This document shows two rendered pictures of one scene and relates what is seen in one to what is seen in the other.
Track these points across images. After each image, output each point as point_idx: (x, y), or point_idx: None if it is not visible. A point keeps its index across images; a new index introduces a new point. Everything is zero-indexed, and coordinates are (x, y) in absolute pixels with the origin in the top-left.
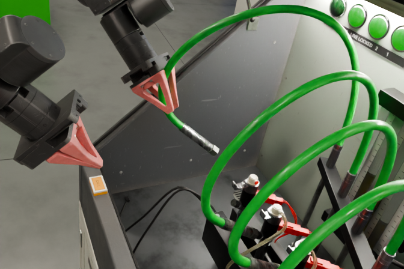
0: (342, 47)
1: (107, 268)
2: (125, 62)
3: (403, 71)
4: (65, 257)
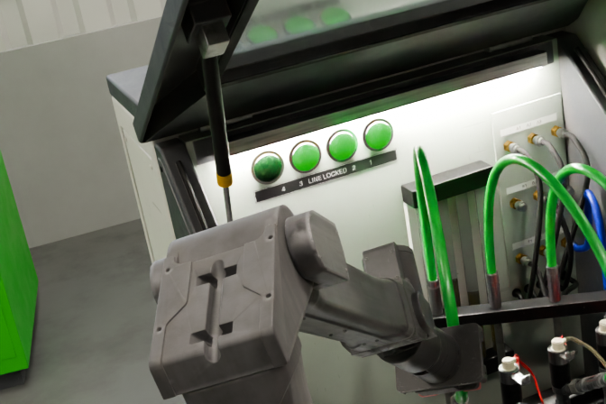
0: (307, 204)
1: None
2: (448, 369)
3: (399, 162)
4: None
